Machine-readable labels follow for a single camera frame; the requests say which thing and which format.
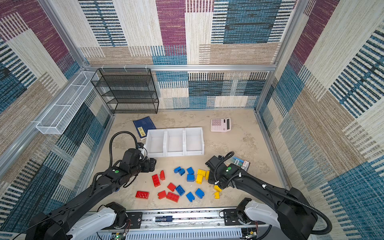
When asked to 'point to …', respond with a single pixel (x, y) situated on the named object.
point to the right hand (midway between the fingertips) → (214, 181)
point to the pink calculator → (221, 125)
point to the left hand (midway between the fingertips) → (150, 158)
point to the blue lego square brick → (190, 171)
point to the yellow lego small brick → (216, 195)
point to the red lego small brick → (171, 186)
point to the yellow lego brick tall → (207, 175)
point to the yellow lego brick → (199, 179)
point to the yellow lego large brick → (217, 188)
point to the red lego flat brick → (172, 197)
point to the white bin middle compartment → (174, 143)
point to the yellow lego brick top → (201, 172)
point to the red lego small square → (161, 194)
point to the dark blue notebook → (143, 125)
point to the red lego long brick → (156, 180)
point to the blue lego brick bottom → (190, 196)
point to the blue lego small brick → (176, 170)
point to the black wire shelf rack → (127, 90)
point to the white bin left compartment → (155, 142)
